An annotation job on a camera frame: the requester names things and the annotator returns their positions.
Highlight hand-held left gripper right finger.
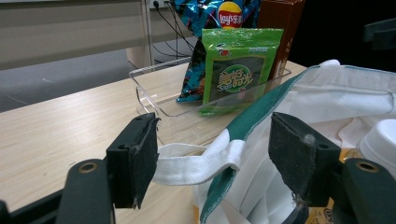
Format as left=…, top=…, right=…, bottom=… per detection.
left=267, top=111, right=342, bottom=208

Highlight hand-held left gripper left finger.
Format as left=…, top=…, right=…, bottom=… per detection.
left=106, top=112, right=162, bottom=209

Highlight white tote bag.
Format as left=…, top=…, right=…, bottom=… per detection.
left=151, top=59, right=396, bottom=224

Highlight clear plastic tray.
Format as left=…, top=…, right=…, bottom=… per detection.
left=128, top=56, right=293, bottom=147

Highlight orange juice bottle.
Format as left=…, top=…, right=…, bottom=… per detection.
left=306, top=118, right=396, bottom=224

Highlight brown carton box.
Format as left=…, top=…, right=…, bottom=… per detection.
left=257, top=0, right=306, bottom=81

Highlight green seaweed snack packet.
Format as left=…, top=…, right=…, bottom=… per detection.
left=198, top=27, right=285, bottom=118

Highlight blue potato chips bag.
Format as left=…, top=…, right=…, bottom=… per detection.
left=174, top=0, right=262, bottom=104

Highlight black curtain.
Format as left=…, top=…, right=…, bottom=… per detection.
left=289, top=0, right=396, bottom=74

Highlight beige wooden desk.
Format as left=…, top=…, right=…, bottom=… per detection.
left=0, top=0, right=200, bottom=70

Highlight black hanging cables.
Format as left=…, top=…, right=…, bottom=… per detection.
left=152, top=0, right=200, bottom=59

